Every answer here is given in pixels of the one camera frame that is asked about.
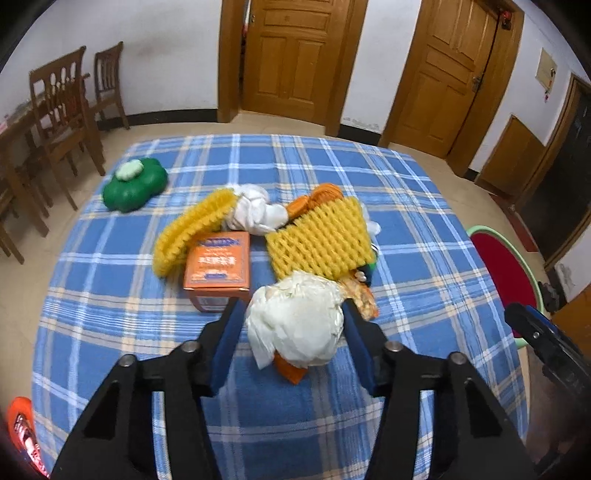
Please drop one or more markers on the dark doorway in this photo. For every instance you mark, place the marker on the dark doorway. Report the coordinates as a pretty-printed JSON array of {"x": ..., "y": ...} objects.
[{"x": 561, "y": 184}]

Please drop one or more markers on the red wall fixture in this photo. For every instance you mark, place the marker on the red wall fixture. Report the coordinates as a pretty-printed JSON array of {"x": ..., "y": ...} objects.
[{"x": 506, "y": 21}]

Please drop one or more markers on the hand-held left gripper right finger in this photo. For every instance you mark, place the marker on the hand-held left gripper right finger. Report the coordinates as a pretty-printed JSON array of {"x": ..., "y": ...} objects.
[{"x": 360, "y": 350}]

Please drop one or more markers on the wooden chair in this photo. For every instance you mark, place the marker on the wooden chair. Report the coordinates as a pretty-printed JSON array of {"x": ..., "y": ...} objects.
[
  {"x": 108, "y": 74},
  {"x": 64, "y": 115},
  {"x": 7, "y": 217}
]

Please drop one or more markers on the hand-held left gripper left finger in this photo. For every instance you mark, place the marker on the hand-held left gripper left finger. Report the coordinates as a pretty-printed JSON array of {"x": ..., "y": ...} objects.
[{"x": 228, "y": 341}]

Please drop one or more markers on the green clover-shaped lidded box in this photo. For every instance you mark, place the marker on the green clover-shaped lidded box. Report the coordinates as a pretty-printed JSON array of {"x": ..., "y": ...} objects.
[{"x": 138, "y": 187}]

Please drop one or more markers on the wooden panel door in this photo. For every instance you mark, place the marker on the wooden panel door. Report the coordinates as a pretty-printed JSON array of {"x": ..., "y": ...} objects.
[
  {"x": 291, "y": 55},
  {"x": 443, "y": 78}
]

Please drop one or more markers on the knotted white tissue wad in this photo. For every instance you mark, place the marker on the knotted white tissue wad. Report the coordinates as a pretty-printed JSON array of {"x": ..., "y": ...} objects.
[{"x": 251, "y": 210}]

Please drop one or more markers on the orange snack wrapper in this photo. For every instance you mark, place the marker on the orange snack wrapper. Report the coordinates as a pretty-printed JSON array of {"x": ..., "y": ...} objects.
[{"x": 362, "y": 295}]

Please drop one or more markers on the white plastic bag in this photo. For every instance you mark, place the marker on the white plastic bag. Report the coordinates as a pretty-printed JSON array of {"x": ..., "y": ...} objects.
[{"x": 295, "y": 318}]

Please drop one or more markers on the orange device with screen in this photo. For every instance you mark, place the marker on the orange device with screen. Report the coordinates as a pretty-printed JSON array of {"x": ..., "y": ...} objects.
[{"x": 25, "y": 429}]

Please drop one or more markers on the dark floor object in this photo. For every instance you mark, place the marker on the dark floor object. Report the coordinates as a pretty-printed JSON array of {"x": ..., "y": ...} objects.
[{"x": 553, "y": 297}]

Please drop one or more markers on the watermelon-patterned round bin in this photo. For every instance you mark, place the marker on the watermelon-patterned round bin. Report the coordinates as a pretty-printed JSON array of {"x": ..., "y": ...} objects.
[{"x": 503, "y": 267}]

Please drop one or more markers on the orange cardboard box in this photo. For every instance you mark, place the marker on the orange cardboard box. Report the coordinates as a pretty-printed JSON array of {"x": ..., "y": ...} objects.
[{"x": 217, "y": 267}]

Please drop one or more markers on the blue plaid tablecloth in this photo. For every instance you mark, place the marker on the blue plaid tablecloth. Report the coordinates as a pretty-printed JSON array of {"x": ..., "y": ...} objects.
[{"x": 323, "y": 170}]

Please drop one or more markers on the wooden dining table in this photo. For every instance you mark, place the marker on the wooden dining table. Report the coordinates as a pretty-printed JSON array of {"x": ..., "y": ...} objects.
[{"x": 16, "y": 143}]

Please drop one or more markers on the yellow foam fruit net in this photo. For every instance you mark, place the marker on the yellow foam fruit net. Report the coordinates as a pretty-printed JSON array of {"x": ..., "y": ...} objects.
[
  {"x": 184, "y": 230},
  {"x": 318, "y": 240}
]

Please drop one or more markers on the low wooden cabinet door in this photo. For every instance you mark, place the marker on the low wooden cabinet door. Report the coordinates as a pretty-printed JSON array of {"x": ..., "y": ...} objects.
[{"x": 510, "y": 154}]

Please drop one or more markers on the wooden wall box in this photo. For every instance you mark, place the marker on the wooden wall box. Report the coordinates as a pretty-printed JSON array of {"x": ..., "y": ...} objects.
[{"x": 546, "y": 69}]

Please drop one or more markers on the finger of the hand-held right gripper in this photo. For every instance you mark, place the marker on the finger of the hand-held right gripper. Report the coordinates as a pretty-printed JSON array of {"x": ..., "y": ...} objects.
[{"x": 531, "y": 325}]

